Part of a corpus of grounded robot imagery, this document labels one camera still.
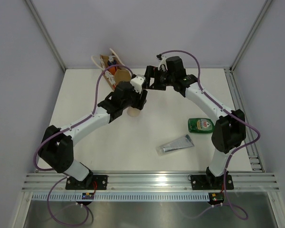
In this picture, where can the green dish soap bottle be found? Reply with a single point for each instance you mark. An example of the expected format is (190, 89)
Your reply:
(200, 125)

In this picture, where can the aluminium mounting rail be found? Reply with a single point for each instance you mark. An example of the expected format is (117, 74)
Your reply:
(157, 181)

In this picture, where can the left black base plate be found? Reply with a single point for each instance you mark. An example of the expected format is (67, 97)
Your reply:
(96, 181)

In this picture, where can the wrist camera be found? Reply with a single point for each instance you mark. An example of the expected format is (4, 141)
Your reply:
(162, 63)
(137, 82)

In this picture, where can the silver squeeze tube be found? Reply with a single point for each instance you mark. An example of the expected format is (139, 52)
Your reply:
(180, 143)

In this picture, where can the right aluminium frame post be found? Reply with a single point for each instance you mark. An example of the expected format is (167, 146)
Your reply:
(256, 25)

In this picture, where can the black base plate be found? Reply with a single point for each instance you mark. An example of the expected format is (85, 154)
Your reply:
(96, 181)
(199, 181)

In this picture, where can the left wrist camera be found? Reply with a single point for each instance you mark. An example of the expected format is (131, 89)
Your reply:
(137, 82)

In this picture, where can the orange blue pump bottle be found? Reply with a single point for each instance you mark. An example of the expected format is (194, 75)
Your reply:
(111, 65)

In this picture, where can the beige pump bottle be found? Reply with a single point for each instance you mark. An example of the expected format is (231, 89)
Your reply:
(133, 112)

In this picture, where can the burlap watermelon canvas bag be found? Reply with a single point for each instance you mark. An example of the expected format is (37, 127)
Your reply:
(114, 75)

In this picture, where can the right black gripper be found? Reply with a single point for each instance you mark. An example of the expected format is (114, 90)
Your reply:
(153, 72)

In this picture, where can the aluminium frame post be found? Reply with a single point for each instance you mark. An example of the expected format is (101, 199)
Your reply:
(45, 34)
(256, 25)

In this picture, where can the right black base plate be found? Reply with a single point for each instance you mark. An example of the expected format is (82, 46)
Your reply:
(199, 181)

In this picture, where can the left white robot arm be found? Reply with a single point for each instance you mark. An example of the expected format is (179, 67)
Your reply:
(57, 148)

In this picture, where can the white slotted cable duct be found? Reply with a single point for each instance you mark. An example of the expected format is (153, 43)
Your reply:
(130, 196)

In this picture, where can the left aluminium frame post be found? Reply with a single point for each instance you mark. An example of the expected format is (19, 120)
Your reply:
(45, 34)

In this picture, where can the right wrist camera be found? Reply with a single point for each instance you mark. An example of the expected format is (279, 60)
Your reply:
(162, 63)

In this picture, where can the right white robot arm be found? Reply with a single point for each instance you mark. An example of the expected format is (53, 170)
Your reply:
(229, 130)

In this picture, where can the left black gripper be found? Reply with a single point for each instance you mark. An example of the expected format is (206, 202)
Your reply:
(139, 103)

